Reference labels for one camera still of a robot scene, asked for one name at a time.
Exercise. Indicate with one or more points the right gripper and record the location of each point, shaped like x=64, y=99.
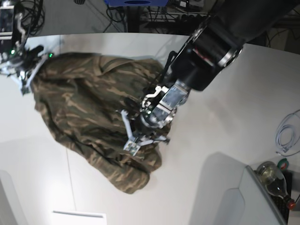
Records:
x=22, y=58

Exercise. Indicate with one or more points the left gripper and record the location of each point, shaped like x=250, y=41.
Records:
x=158, y=108

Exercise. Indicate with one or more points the camouflage t-shirt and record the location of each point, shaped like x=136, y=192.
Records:
x=80, y=97

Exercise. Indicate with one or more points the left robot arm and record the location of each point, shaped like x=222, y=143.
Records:
x=212, y=47

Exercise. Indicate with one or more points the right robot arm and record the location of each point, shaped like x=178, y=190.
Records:
x=19, y=20

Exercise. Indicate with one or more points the blue bin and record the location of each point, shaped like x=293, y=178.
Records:
x=135, y=3

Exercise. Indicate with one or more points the clear plastic bottle red cap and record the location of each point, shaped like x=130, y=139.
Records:
x=275, y=183

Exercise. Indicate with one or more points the green tape roll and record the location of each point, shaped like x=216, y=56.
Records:
x=283, y=164

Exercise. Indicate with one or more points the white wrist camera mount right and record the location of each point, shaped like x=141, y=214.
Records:
x=25, y=86

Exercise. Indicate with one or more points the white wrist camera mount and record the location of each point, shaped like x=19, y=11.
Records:
x=133, y=138
x=25, y=86

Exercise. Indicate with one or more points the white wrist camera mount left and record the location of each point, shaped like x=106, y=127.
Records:
x=133, y=138

